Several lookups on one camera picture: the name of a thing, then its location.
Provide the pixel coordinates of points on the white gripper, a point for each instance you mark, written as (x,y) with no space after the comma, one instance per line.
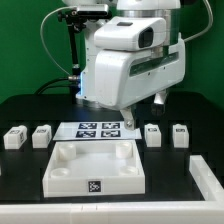
(125,78)

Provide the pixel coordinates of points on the white square table top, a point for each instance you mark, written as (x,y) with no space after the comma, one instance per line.
(89,168)

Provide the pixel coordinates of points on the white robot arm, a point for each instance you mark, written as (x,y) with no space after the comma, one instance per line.
(134,51)

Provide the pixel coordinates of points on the paper sheet with markers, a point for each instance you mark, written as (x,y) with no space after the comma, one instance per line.
(94,130)

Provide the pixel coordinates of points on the white L-shaped fence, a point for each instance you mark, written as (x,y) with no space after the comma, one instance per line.
(208,211)

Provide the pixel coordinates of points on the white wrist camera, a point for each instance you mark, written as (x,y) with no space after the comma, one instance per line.
(131,34)

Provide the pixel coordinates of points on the black camera on stand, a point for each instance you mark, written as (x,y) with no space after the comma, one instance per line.
(82,13)

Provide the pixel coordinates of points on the black camera stand pole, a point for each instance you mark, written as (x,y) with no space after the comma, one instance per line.
(75,64)

